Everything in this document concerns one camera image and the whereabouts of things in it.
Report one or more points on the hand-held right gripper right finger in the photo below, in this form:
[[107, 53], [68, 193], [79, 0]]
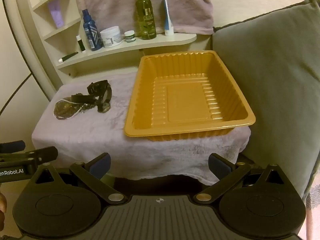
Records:
[[217, 165]]

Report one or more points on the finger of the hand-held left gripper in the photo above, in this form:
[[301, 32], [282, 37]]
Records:
[[43, 153], [11, 145]]

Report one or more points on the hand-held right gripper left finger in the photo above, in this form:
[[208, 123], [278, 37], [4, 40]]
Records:
[[100, 166]]

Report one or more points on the yellow plastic tray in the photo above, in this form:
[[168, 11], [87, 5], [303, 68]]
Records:
[[190, 97]]

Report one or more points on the black looped wrist watch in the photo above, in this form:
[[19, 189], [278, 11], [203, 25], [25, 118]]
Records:
[[96, 86]]

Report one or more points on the person's left hand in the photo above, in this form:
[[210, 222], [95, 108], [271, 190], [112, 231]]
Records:
[[2, 211]]

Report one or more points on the grey fleece table blanket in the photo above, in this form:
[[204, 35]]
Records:
[[82, 137]]

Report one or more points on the black tube with white cap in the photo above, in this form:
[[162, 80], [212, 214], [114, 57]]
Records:
[[68, 56]]

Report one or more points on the grey green pillow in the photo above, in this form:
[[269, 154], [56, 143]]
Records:
[[275, 80]]

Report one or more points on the pink patterned cloth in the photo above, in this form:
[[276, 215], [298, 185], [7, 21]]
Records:
[[313, 212]]

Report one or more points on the black white lip balm stick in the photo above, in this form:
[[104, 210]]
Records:
[[81, 44]]

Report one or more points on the white cream jar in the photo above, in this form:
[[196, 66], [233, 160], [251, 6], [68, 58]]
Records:
[[111, 38]]

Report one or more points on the blue spray bottle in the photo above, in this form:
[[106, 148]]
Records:
[[91, 33]]

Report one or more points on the cream wooden shelf unit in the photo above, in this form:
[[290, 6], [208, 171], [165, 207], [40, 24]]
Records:
[[150, 43]]

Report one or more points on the small green white jar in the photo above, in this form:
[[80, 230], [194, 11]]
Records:
[[130, 37]]

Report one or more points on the purple tube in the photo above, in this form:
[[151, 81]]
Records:
[[57, 15]]

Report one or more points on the blue white tube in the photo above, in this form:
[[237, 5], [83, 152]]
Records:
[[168, 22]]

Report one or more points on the green spray bottle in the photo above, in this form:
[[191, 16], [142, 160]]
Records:
[[146, 17]]

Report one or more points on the grey hanging fleece blanket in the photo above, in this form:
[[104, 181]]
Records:
[[115, 2]]

